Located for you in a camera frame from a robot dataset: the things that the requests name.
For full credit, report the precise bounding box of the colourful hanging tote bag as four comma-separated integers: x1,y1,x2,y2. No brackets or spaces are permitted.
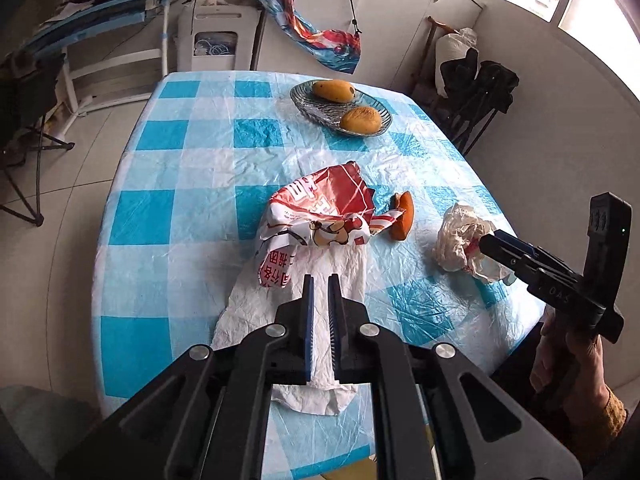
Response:
257,0,361,75

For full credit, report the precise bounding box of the white plastic bag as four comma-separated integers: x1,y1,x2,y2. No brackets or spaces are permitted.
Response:
432,203,515,285

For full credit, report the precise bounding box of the white plastic stool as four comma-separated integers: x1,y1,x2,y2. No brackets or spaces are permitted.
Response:
177,0,260,72

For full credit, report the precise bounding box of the blue study desk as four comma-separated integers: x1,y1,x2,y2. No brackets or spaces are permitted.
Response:
22,0,177,127

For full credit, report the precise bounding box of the wooden chair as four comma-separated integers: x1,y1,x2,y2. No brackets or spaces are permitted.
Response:
410,15,457,107

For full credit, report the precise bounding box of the blue white checkered tablecloth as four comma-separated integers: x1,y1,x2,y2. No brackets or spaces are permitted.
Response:
90,69,548,480

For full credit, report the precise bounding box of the white cabinet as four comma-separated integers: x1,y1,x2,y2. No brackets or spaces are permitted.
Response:
257,0,484,94

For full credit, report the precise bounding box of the black folding chair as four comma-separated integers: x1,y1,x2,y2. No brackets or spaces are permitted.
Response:
439,84,513,155
1,54,75,226

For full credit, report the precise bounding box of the dark glass fruit plate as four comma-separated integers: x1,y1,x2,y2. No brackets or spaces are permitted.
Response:
290,79,393,136

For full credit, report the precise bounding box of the black folding chair right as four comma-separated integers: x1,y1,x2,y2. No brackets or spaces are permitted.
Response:
439,84,513,155

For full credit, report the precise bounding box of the person's right hand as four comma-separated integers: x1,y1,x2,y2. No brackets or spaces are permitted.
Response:
529,306,611,428

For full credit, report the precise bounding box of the black jacket on chair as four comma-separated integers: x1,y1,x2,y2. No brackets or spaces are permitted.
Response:
436,49,520,119

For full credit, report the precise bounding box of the yellow mango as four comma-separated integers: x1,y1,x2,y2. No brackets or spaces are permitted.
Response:
340,106,382,134
311,79,355,104

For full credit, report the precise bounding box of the white paper tissue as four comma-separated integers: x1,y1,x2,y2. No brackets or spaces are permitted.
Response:
213,246,369,416

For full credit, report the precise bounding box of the orange peel piece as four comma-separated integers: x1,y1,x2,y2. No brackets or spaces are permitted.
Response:
390,191,414,240

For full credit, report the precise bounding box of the red snack bag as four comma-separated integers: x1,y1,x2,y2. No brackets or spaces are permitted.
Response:
255,162,401,288

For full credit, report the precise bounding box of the white sack on chair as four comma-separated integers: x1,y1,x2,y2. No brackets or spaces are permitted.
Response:
435,27,478,99

